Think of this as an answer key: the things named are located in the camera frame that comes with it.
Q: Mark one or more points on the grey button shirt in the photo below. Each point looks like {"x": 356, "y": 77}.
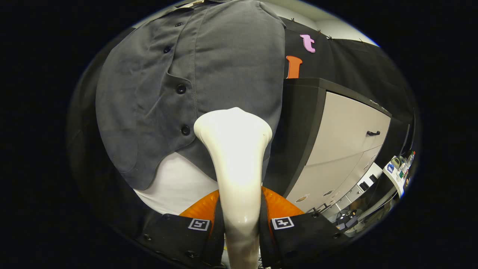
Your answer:
{"x": 224, "y": 67}

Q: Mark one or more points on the white cluttered table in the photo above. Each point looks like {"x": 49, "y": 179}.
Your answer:
{"x": 396, "y": 179}

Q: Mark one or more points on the black backdrop cloth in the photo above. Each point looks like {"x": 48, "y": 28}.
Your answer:
{"x": 354, "y": 67}

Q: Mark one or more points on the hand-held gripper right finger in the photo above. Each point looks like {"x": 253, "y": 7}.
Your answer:
{"x": 267, "y": 243}

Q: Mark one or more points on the grey cabinet with dark top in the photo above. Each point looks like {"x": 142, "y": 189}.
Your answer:
{"x": 343, "y": 127}

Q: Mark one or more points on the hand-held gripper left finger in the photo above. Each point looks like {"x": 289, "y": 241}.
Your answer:
{"x": 218, "y": 243}

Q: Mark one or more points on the white mannequin torso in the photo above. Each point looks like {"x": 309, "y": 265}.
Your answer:
{"x": 175, "y": 186}

